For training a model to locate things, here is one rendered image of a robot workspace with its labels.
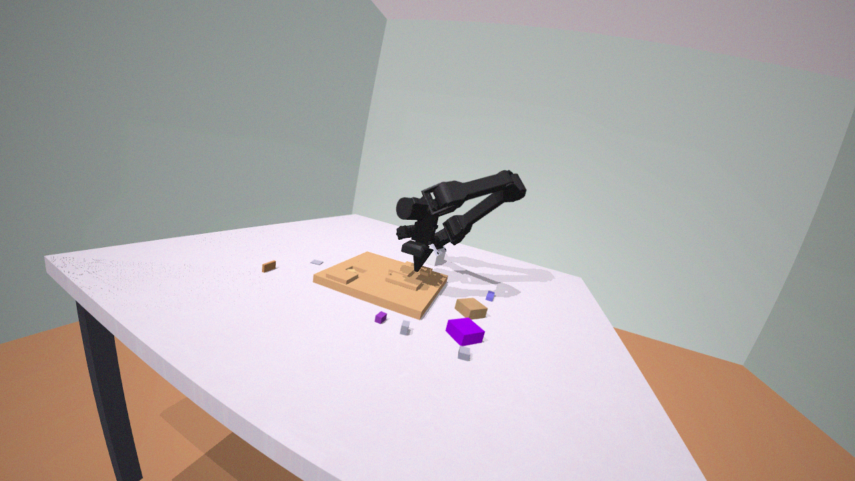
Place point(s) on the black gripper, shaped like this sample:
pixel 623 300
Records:
pixel 419 245

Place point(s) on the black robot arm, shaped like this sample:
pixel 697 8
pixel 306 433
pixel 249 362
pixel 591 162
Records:
pixel 503 187

